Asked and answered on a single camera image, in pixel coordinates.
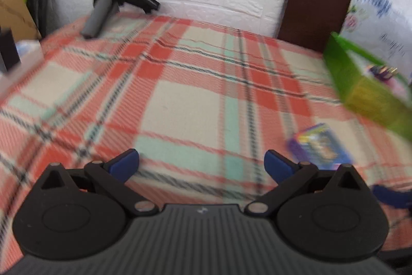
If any purple keychain with ring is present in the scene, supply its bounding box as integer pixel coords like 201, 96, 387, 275
369, 65, 398, 82

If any purple blue card pack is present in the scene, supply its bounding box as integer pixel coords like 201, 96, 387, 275
287, 123, 353, 170

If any green open storage box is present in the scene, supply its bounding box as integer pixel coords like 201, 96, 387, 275
323, 32, 411, 140

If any plaid red blanket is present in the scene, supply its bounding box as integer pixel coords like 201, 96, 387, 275
1, 13, 411, 270

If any white power strip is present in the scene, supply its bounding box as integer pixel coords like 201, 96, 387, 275
0, 40, 44, 99

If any black power adapter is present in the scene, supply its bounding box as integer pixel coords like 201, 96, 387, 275
0, 28, 20, 73

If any floral bedding package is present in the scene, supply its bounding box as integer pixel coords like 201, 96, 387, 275
339, 0, 411, 83

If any dark brown headboard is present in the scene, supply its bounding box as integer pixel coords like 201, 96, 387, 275
274, 0, 350, 53

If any cardboard box at left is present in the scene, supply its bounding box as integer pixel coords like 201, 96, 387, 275
0, 0, 41, 42

